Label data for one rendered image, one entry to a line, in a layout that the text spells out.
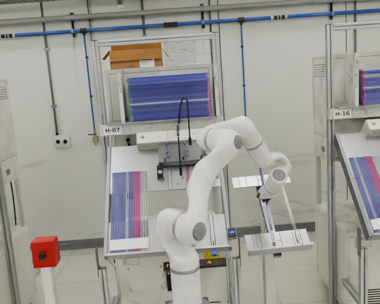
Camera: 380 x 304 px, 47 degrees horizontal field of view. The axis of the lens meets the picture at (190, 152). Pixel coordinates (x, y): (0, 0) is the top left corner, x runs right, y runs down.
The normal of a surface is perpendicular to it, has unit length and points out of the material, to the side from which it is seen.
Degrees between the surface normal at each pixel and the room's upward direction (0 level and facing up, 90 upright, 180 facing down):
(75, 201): 90
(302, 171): 90
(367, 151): 44
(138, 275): 90
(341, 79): 90
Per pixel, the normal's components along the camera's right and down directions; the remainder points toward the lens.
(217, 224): -0.03, -0.53
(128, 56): 0.06, 0.00
